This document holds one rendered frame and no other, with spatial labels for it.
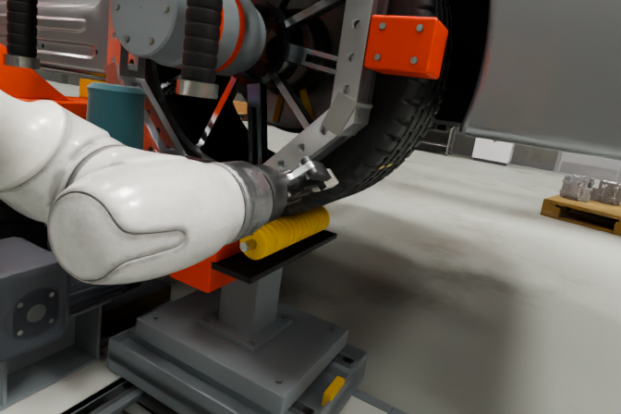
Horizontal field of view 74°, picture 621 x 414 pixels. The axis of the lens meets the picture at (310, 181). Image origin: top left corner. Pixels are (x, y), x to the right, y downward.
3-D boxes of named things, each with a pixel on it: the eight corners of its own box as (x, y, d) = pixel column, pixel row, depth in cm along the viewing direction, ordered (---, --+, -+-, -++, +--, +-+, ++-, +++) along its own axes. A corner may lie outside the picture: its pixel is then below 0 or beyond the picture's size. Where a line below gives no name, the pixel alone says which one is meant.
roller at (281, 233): (334, 230, 93) (337, 206, 92) (255, 269, 67) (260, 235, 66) (310, 224, 96) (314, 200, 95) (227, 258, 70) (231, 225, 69)
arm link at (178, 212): (258, 167, 41) (164, 140, 47) (120, 186, 27) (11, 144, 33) (243, 268, 43) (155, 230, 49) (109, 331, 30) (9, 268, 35)
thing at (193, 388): (362, 383, 105) (369, 347, 103) (288, 489, 74) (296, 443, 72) (213, 311, 128) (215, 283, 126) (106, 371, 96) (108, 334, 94)
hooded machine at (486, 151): (510, 164, 859) (526, 96, 832) (508, 166, 804) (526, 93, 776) (474, 158, 890) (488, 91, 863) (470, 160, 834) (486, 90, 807)
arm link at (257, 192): (261, 220, 42) (292, 210, 47) (218, 145, 43) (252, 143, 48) (206, 261, 46) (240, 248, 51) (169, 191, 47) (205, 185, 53)
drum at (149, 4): (266, 82, 72) (276, -4, 70) (173, 66, 54) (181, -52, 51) (205, 74, 79) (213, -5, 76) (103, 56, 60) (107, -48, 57)
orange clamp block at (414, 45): (380, 74, 64) (439, 79, 60) (361, 66, 57) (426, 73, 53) (388, 26, 62) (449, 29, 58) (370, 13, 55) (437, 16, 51)
